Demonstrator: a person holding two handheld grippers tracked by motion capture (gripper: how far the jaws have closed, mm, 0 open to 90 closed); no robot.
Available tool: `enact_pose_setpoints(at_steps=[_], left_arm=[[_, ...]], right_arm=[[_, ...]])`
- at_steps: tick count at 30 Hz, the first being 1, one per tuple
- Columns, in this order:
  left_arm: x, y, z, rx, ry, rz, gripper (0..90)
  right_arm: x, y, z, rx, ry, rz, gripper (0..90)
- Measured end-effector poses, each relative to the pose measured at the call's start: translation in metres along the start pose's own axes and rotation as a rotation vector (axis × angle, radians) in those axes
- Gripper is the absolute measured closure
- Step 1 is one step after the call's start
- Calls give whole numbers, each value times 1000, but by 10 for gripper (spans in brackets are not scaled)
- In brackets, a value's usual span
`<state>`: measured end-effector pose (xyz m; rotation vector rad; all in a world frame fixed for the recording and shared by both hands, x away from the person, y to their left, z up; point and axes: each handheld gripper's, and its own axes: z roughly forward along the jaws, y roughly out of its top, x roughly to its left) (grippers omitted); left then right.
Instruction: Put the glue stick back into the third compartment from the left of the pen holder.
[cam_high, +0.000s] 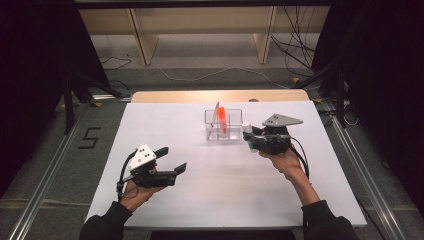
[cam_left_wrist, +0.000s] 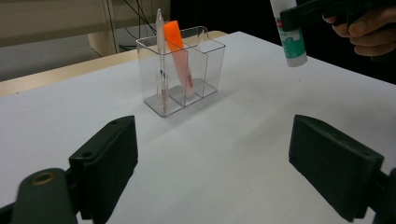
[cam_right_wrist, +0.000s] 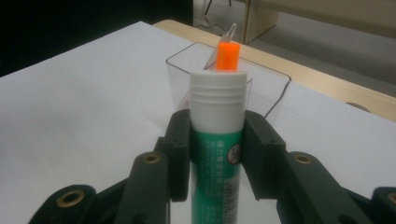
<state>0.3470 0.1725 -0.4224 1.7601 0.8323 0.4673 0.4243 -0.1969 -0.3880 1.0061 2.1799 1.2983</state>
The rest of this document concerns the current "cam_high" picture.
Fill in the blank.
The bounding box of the thin black floor cable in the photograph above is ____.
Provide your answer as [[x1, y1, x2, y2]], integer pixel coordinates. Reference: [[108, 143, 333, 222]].
[[100, 55, 133, 92]]

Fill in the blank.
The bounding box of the person's right hand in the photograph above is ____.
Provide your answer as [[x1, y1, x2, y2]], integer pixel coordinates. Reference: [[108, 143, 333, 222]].
[[258, 146, 310, 184]]

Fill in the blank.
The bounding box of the aluminium floor rail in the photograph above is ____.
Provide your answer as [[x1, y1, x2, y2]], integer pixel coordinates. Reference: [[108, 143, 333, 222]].
[[7, 102, 93, 240], [319, 99, 408, 240]]

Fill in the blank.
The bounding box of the bundle of black cables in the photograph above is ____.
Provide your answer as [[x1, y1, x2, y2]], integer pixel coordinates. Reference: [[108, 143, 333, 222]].
[[270, 5, 317, 70]]

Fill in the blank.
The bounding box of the black curtain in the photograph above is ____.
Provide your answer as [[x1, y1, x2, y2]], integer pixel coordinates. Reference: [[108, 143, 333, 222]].
[[0, 0, 112, 196], [312, 0, 424, 189]]

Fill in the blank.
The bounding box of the right hand-held gripper cable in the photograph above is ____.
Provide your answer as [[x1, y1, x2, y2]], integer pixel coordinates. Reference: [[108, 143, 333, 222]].
[[289, 135, 311, 182]]

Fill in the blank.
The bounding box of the white floor cable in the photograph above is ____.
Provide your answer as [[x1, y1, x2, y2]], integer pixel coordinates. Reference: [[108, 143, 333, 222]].
[[156, 65, 292, 90]]

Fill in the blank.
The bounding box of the green white glue stick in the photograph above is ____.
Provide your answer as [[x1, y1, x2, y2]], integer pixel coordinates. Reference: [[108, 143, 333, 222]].
[[241, 122, 260, 155]]

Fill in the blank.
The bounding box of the person's left hand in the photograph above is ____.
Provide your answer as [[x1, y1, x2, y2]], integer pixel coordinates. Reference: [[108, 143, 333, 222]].
[[119, 179, 165, 213]]

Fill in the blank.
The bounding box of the clear acrylic organizer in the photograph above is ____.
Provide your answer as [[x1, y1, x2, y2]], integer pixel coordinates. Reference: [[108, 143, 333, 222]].
[[204, 108, 244, 142]]

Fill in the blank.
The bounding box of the orange highlighter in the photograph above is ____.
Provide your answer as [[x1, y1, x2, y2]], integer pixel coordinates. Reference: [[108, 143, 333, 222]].
[[216, 106, 230, 136]]

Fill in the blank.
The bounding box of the light wooden table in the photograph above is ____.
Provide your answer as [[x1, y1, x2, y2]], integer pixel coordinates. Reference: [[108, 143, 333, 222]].
[[131, 88, 311, 104]]

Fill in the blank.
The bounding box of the black tripod stand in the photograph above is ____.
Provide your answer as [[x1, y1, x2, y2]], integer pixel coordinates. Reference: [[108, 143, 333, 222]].
[[294, 61, 349, 129], [62, 72, 125, 135]]

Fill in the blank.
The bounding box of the white pen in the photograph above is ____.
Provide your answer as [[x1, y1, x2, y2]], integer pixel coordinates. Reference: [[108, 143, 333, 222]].
[[209, 101, 221, 130]]

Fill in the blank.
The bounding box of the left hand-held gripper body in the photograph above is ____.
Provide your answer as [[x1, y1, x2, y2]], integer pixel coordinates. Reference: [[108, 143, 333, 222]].
[[125, 143, 178, 189]]

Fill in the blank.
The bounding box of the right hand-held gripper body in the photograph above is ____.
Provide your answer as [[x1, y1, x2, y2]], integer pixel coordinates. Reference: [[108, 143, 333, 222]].
[[250, 113, 304, 156]]

